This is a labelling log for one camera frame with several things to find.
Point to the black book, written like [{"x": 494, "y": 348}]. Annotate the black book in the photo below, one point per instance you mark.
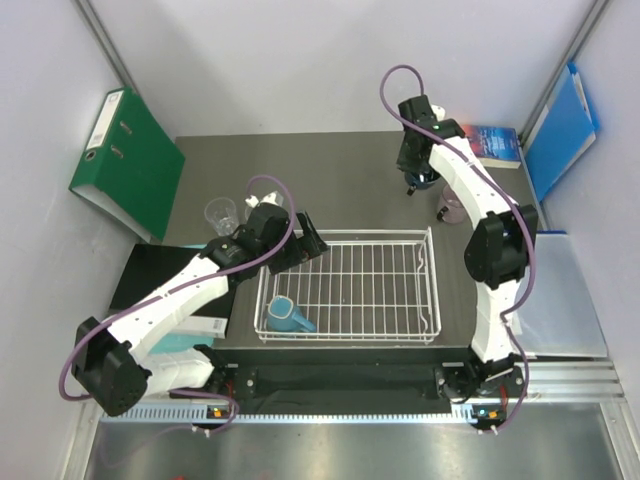
[{"x": 135, "y": 282}]

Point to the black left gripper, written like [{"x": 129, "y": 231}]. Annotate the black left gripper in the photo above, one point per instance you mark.
[{"x": 303, "y": 248}]

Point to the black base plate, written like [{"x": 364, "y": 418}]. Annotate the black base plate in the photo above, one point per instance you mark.
[{"x": 339, "y": 380}]

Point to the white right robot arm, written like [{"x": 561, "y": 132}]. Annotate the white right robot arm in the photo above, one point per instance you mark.
[{"x": 497, "y": 254}]

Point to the green ring binder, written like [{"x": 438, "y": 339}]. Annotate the green ring binder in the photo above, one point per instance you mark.
[{"x": 130, "y": 168}]

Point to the pink mug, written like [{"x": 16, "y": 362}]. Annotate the pink mug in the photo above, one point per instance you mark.
[{"x": 449, "y": 208}]

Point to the dark blue mug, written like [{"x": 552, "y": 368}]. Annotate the dark blue mug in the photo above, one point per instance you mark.
[{"x": 420, "y": 182}]

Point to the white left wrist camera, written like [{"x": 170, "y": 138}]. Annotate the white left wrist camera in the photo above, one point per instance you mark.
[{"x": 274, "y": 198}]

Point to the light blue mug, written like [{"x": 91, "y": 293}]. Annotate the light blue mug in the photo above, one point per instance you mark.
[{"x": 283, "y": 315}]

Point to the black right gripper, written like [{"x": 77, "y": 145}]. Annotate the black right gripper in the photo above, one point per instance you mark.
[{"x": 404, "y": 163}]

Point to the white cable duct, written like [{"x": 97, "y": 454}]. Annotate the white cable duct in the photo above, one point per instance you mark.
[{"x": 204, "y": 413}]

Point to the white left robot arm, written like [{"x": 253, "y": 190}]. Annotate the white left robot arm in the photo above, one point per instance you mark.
[{"x": 113, "y": 359}]

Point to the clear faceted glass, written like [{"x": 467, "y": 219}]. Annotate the clear faceted glass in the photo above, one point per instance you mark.
[
  {"x": 250, "y": 210},
  {"x": 221, "y": 214}
]

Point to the paperback book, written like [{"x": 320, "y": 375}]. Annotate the paperback book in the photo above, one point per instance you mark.
[{"x": 495, "y": 147}]

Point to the blue folder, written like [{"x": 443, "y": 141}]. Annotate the blue folder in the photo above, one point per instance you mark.
[{"x": 566, "y": 128}]

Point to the white wire dish rack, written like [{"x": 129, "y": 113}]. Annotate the white wire dish rack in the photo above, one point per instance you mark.
[{"x": 371, "y": 286}]

